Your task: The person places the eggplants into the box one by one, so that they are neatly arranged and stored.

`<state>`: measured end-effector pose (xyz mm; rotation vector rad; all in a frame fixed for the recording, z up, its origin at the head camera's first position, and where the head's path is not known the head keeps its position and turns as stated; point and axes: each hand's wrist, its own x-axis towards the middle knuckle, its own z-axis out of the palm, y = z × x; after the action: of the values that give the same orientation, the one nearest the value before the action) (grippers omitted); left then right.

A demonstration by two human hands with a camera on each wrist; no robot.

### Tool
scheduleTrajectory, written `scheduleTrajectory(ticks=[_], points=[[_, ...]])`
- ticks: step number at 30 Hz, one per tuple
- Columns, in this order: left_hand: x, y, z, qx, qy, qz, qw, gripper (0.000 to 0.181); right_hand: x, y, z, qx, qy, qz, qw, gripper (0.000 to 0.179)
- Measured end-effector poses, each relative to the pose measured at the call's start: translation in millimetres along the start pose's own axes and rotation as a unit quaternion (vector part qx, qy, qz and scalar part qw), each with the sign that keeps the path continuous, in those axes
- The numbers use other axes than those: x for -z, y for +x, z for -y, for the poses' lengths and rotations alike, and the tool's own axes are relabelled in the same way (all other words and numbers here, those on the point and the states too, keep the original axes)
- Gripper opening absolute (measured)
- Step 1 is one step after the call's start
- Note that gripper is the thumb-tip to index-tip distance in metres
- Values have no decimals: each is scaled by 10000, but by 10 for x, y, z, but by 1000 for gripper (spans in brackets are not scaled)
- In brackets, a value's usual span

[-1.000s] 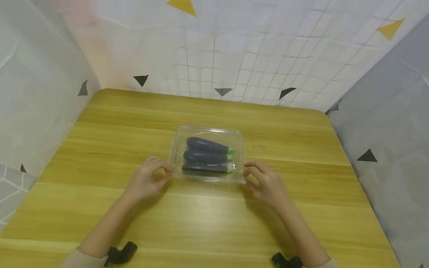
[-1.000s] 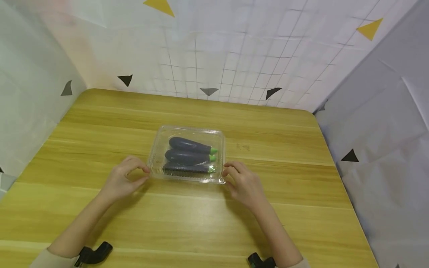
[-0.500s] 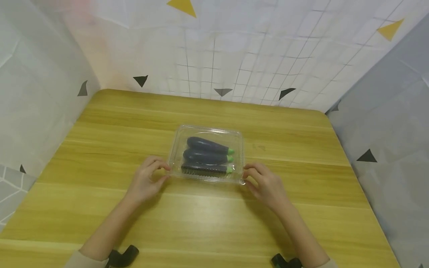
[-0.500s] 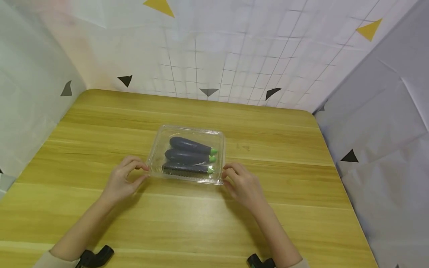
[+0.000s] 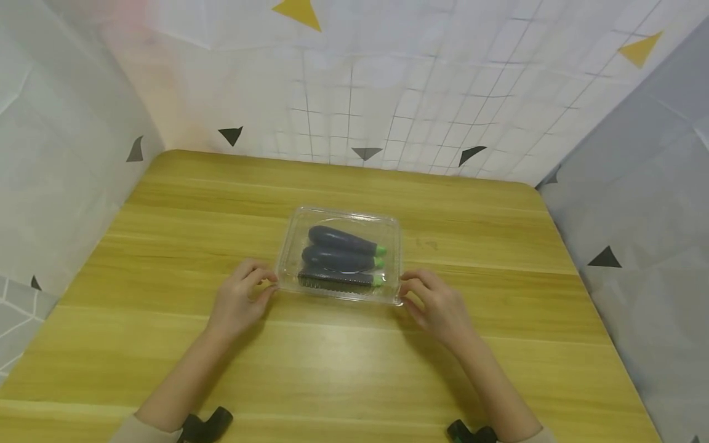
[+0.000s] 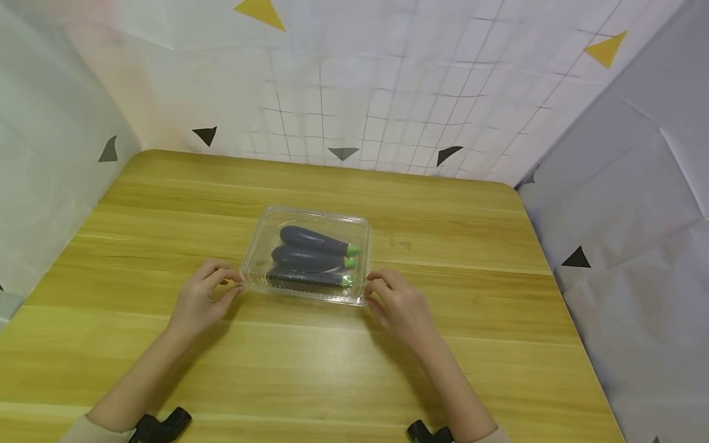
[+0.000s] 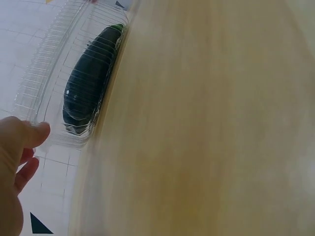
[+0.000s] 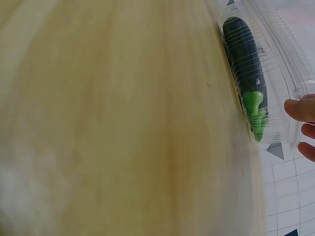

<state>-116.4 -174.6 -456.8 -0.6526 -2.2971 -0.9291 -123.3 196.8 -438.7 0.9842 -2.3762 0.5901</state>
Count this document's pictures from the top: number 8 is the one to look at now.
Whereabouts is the person's right hand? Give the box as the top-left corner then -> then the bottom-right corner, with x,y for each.
283,93 -> 315,163

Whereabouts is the clear plastic clamshell container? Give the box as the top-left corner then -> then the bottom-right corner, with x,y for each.
217,0 -> 315,151

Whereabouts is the dark green toy cucumber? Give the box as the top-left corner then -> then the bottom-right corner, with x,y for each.
222,16 -> 270,142

